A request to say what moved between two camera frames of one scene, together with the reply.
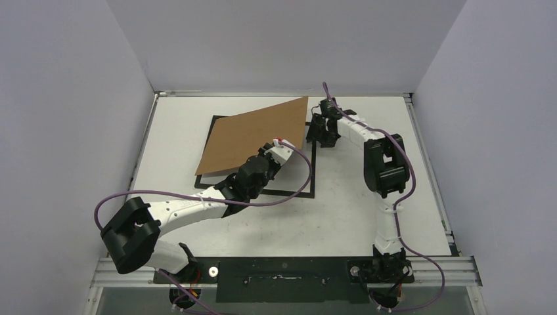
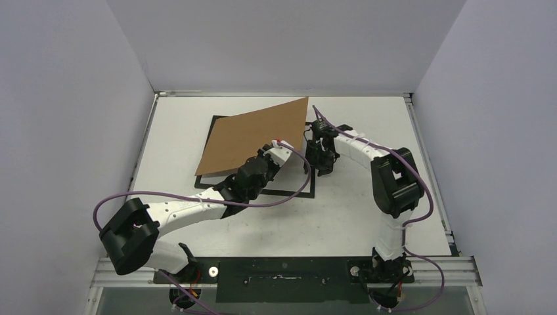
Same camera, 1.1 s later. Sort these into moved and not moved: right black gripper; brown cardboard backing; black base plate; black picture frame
Moved: right black gripper
Not moved: brown cardboard backing; black base plate; black picture frame
